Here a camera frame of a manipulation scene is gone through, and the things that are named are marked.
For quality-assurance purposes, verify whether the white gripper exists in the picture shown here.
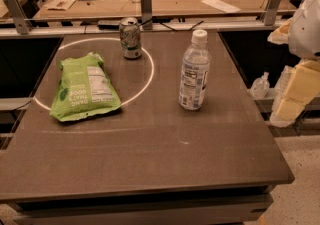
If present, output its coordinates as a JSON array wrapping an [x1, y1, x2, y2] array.
[[267, 0, 320, 127]]

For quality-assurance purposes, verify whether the small clear bottle on shelf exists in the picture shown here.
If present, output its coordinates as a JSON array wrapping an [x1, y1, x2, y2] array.
[[250, 72, 270, 99]]

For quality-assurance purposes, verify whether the clear plastic water bottle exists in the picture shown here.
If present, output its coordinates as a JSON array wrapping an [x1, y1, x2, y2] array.
[[179, 30, 211, 110]]

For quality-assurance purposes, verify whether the white paper slip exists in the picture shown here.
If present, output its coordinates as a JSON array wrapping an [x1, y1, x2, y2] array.
[[202, 0, 240, 13]]

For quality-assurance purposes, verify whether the green white soda can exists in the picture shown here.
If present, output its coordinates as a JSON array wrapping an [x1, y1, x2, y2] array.
[[119, 17, 142, 59]]

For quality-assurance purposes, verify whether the green snack bag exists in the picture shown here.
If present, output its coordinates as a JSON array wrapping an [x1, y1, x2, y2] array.
[[50, 52, 121, 122]]

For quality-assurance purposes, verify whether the tan envelope on desk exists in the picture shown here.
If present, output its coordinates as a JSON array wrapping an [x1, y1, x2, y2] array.
[[45, 0, 75, 11]]

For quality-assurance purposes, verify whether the right metal bracket post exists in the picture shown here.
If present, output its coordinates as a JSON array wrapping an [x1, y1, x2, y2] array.
[[262, 0, 281, 26]]

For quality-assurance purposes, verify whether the metal bracket post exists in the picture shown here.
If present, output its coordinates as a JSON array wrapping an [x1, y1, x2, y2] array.
[[140, 0, 152, 30], [262, 0, 281, 26], [3, 0, 32, 35]]

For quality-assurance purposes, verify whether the black cable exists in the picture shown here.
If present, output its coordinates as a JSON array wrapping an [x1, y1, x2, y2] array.
[[139, 18, 205, 32]]

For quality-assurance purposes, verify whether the middle metal bracket post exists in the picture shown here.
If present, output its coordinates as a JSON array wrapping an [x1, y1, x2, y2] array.
[[140, 0, 152, 30]]

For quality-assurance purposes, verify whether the left metal bracket post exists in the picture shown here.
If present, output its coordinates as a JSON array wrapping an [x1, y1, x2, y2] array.
[[3, 0, 32, 35]]

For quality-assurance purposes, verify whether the metal rail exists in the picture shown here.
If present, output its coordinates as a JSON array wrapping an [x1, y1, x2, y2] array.
[[0, 18, 294, 39]]

